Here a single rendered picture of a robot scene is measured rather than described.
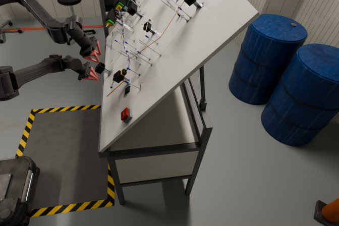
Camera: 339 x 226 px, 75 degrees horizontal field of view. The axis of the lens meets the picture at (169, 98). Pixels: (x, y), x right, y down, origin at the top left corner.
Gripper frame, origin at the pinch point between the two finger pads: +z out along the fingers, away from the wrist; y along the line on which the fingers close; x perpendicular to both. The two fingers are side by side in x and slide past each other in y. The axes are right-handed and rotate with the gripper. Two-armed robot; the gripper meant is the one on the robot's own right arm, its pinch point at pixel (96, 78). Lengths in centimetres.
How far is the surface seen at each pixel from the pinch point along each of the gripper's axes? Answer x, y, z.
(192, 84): -36, 7, 48
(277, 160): -49, -11, 188
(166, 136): -14, -24, 48
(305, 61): -104, 47, 127
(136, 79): -20.5, -3.8, 11.8
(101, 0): 13, 88, -1
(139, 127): 0.1, -16.4, 37.9
